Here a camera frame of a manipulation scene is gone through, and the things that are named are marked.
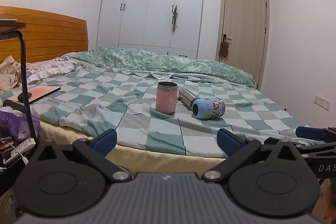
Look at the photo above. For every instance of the black frame side table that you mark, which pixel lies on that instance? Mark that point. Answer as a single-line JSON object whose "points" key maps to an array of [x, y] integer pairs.
{"points": [[24, 61]]}

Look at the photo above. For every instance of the hanging wardrobe ornament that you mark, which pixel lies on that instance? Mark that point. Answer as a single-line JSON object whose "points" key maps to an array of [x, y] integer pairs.
{"points": [[174, 18]]}

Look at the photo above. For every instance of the black computer mouse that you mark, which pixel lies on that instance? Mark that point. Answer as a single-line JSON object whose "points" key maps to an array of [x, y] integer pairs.
{"points": [[23, 96]]}

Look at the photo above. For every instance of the pink covered laptop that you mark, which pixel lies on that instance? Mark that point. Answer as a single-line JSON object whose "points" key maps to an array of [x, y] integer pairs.
{"points": [[42, 92]]}

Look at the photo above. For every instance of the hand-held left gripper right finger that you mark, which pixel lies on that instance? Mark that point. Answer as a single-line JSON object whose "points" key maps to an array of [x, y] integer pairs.
{"points": [[228, 141]]}

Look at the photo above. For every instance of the white wall switch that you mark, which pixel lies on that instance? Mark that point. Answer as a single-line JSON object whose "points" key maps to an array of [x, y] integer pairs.
{"points": [[323, 102]]}

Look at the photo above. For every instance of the green floral quilt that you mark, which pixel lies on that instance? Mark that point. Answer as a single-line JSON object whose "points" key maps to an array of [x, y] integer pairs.
{"points": [[162, 61]]}

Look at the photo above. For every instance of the wooden headboard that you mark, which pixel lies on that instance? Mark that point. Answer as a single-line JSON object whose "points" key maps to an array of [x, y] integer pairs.
{"points": [[52, 35]]}

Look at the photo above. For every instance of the white wardrobe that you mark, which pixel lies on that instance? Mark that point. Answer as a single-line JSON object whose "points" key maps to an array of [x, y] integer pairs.
{"points": [[147, 3]]}

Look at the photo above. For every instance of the purple cloth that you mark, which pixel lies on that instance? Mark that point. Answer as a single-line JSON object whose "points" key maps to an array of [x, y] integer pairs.
{"points": [[13, 121]]}

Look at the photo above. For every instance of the white power strip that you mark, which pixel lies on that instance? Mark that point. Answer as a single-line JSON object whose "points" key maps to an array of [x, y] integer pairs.
{"points": [[25, 145]]}

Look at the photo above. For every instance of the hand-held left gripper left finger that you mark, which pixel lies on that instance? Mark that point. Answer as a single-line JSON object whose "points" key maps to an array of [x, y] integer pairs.
{"points": [[106, 141]]}

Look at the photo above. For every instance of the stainless steel cup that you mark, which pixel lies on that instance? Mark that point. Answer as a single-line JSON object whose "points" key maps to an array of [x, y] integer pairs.
{"points": [[187, 96]]}

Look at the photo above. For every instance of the pink cup with steel rim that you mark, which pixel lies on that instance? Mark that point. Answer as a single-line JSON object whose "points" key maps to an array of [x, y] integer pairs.
{"points": [[166, 100]]}

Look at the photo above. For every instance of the green checkered blanket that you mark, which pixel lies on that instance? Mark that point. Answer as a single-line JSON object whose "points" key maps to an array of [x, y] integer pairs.
{"points": [[126, 108]]}

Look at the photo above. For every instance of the blue cartoon print cup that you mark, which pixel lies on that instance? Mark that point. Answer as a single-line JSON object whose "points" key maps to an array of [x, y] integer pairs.
{"points": [[208, 108]]}

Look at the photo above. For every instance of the brown hanging toy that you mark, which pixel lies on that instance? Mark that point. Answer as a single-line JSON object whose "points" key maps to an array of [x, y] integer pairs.
{"points": [[224, 49]]}

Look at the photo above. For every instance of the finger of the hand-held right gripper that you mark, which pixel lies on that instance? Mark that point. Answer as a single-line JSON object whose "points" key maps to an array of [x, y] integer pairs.
{"points": [[319, 150], [309, 132]]}

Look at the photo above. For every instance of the purple floral pillow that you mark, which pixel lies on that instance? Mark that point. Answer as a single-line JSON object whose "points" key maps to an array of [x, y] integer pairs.
{"points": [[50, 69]]}

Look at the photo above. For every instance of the beige door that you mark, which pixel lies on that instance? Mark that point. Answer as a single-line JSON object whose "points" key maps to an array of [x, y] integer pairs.
{"points": [[244, 24]]}

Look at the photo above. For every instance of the yellow bed sheet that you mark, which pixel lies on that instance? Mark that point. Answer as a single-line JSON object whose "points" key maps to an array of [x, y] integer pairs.
{"points": [[157, 158]]}

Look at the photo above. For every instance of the beige cloth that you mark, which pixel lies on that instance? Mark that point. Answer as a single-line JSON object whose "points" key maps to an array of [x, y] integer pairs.
{"points": [[9, 74]]}

